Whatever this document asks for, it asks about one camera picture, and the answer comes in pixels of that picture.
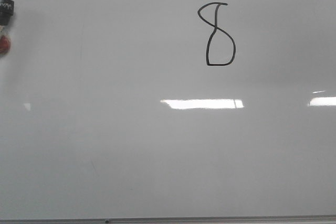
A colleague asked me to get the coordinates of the black whiteboard marker with label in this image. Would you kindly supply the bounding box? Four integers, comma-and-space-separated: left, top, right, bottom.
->
1, 0, 15, 57

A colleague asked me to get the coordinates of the aluminium whiteboard frame edge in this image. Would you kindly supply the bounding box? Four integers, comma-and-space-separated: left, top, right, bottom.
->
1, 215, 335, 223

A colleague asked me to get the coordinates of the white whiteboard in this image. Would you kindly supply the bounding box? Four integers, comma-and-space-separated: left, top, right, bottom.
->
1, 0, 335, 219

